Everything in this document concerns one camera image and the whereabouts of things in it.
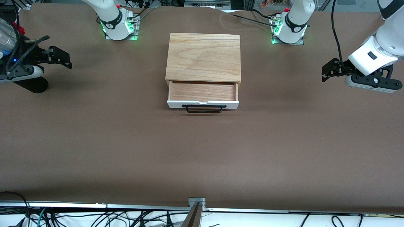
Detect aluminium profile strut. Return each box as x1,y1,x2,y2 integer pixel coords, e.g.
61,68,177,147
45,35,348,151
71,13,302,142
181,202,203,227

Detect aluminium frame in background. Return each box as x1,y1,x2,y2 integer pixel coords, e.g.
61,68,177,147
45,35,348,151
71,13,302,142
184,0,231,9

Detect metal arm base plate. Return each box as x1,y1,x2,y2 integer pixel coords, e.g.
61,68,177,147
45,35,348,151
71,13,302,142
105,15,140,41
271,17,305,45

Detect white-front drawer with black handle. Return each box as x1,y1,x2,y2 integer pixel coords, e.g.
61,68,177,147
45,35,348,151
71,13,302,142
167,81,240,114

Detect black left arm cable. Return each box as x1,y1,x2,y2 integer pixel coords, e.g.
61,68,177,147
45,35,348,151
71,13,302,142
330,0,345,65

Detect aluminium table edge rail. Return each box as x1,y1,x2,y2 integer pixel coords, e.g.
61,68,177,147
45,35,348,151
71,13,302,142
0,201,404,216

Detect aluminium corner profile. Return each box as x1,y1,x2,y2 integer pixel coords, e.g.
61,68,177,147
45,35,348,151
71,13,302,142
12,0,34,10

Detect teal cable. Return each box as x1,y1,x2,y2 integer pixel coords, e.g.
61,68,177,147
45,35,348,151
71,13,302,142
29,207,47,227

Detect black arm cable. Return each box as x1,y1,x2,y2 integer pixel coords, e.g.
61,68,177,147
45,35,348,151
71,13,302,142
330,0,345,65
6,35,51,75

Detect black ribbed vase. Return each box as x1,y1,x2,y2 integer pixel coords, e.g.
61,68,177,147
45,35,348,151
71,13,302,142
13,77,49,94

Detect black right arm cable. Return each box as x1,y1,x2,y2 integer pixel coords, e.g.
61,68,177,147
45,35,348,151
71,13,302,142
6,35,51,75

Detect grey metal mounting bracket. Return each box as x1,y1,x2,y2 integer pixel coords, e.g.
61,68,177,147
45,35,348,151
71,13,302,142
188,197,206,211

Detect grey cable at arm base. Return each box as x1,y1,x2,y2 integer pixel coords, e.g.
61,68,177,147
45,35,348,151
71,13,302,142
131,6,156,20

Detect black looped floor cable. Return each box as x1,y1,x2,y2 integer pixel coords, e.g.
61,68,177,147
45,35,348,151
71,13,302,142
0,191,31,221

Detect light wooden drawer cabinet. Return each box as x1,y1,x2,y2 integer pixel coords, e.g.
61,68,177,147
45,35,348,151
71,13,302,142
165,33,242,85

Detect black cable on table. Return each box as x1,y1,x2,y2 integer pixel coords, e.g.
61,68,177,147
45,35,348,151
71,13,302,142
249,9,274,20
221,10,276,26

